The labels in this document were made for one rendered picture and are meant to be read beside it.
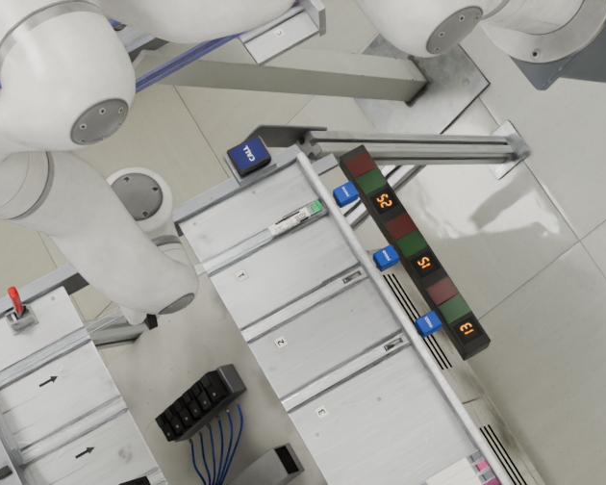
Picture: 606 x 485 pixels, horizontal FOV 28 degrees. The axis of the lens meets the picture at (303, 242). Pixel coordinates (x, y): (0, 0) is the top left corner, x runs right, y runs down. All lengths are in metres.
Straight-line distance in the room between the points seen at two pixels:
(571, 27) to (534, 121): 0.82
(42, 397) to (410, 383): 0.49
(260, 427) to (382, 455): 0.39
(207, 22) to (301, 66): 1.02
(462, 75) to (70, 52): 1.52
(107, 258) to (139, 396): 0.84
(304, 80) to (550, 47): 0.68
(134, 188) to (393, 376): 0.47
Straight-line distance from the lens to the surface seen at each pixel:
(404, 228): 1.70
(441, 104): 2.42
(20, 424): 1.65
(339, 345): 1.63
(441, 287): 1.67
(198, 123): 2.80
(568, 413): 2.35
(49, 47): 0.96
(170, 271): 1.32
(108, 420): 1.63
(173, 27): 1.07
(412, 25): 1.17
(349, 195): 1.69
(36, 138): 0.98
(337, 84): 2.20
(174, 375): 2.05
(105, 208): 1.27
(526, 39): 1.55
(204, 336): 1.99
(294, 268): 1.66
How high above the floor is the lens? 2.10
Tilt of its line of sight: 53 degrees down
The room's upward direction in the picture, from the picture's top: 95 degrees counter-clockwise
